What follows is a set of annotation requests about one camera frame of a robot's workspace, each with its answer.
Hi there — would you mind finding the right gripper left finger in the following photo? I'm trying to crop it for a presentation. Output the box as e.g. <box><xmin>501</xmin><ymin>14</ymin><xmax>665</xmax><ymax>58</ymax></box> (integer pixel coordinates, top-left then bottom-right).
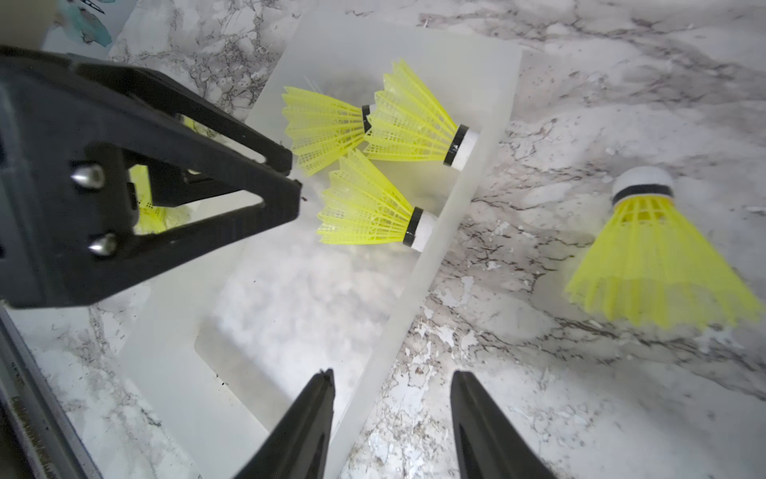
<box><xmin>235</xmin><ymin>369</ymin><xmax>335</xmax><ymax>479</ymax></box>

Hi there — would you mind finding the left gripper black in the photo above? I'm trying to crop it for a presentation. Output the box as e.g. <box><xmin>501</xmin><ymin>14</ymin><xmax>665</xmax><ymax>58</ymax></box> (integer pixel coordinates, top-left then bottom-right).
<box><xmin>1</xmin><ymin>46</ymin><xmax>301</xmax><ymax>309</ymax></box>

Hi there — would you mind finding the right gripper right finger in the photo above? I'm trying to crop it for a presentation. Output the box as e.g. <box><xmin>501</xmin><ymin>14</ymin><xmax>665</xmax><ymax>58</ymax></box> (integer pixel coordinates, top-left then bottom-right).
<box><xmin>450</xmin><ymin>370</ymin><xmax>555</xmax><ymax>479</ymax></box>

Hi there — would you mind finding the translucent plastic storage box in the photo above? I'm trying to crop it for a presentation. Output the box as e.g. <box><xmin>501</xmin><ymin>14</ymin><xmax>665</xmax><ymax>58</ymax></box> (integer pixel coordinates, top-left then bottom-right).
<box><xmin>113</xmin><ymin>11</ymin><xmax>523</xmax><ymax>479</ymax></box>

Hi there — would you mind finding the yellow shuttlecock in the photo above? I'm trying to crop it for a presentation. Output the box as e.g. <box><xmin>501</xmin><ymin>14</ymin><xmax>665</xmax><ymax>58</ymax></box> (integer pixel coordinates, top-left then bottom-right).
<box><xmin>364</xmin><ymin>59</ymin><xmax>479</xmax><ymax>171</ymax></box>
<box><xmin>565</xmin><ymin>166</ymin><xmax>765</xmax><ymax>329</ymax></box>
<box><xmin>317</xmin><ymin>150</ymin><xmax>438</xmax><ymax>253</ymax></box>
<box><xmin>281</xmin><ymin>87</ymin><xmax>376</xmax><ymax>176</ymax></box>
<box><xmin>129</xmin><ymin>165</ymin><xmax>191</xmax><ymax>236</ymax></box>

